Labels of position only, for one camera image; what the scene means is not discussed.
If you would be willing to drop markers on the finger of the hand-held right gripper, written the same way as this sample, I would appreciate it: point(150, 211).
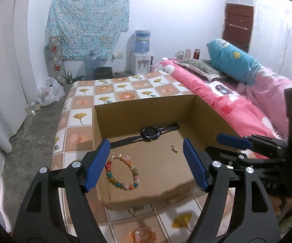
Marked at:
point(221, 153)
point(232, 140)

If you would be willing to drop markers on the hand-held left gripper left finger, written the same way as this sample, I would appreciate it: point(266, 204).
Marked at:
point(98, 164)

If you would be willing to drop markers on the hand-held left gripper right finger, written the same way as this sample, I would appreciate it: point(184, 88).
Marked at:
point(195, 164)

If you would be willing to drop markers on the brown cardboard box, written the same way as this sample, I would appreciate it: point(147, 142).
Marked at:
point(161, 172)

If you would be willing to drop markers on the black smart watch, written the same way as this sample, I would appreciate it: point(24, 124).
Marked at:
point(147, 133)

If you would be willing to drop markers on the pink printed blanket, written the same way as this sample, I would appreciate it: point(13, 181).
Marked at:
point(211, 98)

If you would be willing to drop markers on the tile-patterned tablecloth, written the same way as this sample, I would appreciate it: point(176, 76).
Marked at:
point(80, 116)

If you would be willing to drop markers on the grey fringed pillow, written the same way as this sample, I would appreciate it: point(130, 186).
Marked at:
point(201, 68)

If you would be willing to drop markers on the blue printed pillow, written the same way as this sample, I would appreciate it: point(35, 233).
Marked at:
point(229, 58)

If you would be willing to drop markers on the white plastic bag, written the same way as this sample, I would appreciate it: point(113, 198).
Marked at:
point(50, 92)

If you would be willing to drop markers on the green bottle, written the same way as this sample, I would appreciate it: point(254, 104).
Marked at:
point(69, 78)

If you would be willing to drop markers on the black basin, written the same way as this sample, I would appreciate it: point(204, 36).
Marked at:
point(103, 72)

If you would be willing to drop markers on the pale jar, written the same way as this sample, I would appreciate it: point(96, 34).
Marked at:
point(187, 53)

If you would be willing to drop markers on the blue water jug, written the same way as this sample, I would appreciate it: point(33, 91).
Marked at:
point(91, 65)

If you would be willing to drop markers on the glass mug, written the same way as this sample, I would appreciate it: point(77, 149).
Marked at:
point(179, 55)

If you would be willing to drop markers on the white water dispenser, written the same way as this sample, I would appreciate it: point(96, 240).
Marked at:
point(141, 64)

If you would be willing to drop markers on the grey patchwork cloth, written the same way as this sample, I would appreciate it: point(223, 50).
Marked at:
point(56, 63)

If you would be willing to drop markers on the brown wooden door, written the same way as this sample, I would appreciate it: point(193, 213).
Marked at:
point(237, 25)

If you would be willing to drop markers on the white curtain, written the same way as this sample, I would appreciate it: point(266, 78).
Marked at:
point(2, 81)

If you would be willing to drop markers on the blue water dispenser bottle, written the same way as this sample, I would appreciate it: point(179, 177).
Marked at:
point(142, 43)

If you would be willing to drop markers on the turquoise floral hanging cloth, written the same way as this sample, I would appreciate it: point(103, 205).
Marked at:
point(85, 22)

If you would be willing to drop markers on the white wall socket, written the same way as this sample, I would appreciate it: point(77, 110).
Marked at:
point(118, 55)

